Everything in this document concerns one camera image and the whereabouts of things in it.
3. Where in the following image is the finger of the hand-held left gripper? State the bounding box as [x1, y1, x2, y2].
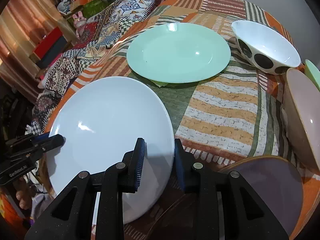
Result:
[6, 134, 65, 159]
[5, 133, 50, 149]

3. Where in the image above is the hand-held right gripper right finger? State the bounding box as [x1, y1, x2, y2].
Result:
[174, 138, 291, 240]

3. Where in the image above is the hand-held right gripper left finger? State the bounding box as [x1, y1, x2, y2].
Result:
[24, 137, 147, 240]

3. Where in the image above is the white plate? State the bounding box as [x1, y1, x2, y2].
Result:
[46, 76, 175, 224]

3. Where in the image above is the green plate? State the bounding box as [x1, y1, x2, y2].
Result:
[126, 22, 231, 84]

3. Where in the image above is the white bowl with black dots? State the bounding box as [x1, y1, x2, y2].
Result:
[231, 20, 301, 75]

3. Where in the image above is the person's left hand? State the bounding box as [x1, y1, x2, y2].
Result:
[14, 177, 35, 211]

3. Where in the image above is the brown glass plate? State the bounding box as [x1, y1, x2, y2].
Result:
[140, 192, 220, 240]

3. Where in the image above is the orange striped patchwork tablecloth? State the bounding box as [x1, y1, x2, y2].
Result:
[42, 0, 320, 240]

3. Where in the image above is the dark blue box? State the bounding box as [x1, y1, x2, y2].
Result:
[37, 36, 73, 69]

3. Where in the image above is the purple plate with brown rim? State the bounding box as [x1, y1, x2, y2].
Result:
[217, 155, 304, 239]

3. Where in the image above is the red box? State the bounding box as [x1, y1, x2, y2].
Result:
[32, 27, 63, 59]

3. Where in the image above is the orange striped curtain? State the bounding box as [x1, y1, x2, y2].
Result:
[0, 0, 65, 100]

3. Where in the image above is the pink bunny toy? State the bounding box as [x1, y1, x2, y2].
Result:
[72, 11, 87, 38]

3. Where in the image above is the patterned patchwork blanket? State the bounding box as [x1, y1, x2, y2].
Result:
[25, 0, 163, 135]

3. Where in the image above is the green box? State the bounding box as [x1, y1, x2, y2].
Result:
[82, 0, 111, 18]

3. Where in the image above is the green bowl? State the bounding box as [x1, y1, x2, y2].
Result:
[304, 59, 320, 90]

